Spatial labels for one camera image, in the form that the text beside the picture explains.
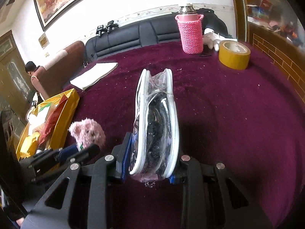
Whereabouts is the pink plush toy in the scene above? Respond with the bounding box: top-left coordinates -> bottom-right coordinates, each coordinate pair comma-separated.
68,118 -> 106,151

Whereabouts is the red foil snack pack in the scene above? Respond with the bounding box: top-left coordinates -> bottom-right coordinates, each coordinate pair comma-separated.
38,95 -> 68,146

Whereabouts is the yellow foil packet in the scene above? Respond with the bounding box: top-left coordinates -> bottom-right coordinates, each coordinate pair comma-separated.
20,132 -> 40,158

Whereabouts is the clear zip pouch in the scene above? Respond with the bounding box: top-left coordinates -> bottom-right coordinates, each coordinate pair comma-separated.
129,68 -> 179,182

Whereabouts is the green white medicine box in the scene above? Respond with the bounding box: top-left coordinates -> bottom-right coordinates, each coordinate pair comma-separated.
26,102 -> 52,126

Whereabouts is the person's left hand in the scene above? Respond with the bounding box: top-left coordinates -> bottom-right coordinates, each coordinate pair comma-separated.
15,217 -> 25,227

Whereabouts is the gold cardboard tray box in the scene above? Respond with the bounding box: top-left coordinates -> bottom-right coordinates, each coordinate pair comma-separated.
15,88 -> 80,160

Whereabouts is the brown armchair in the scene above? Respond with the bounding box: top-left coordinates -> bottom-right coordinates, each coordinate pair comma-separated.
30,41 -> 85,100

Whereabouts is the wooden glass door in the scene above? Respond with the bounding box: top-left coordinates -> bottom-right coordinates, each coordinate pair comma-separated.
0,31 -> 34,137

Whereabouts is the white paper stack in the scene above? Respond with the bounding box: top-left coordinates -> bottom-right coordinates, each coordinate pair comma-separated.
70,62 -> 118,90

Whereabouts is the seated man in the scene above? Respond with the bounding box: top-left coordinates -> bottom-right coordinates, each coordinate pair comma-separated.
24,60 -> 45,106

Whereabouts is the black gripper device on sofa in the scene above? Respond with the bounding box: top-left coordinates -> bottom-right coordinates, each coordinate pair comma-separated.
96,25 -> 108,37

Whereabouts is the black leather sofa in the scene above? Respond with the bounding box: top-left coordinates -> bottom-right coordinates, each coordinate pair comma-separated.
84,8 -> 233,64

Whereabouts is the white glove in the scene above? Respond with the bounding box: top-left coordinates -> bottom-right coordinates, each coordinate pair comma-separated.
203,28 -> 237,52

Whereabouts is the cluttered wooden shelf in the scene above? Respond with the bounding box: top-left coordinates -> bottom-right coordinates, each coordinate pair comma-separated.
247,0 -> 304,52

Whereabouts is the small wall plaque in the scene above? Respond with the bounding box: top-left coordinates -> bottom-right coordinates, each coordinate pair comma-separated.
38,33 -> 49,49

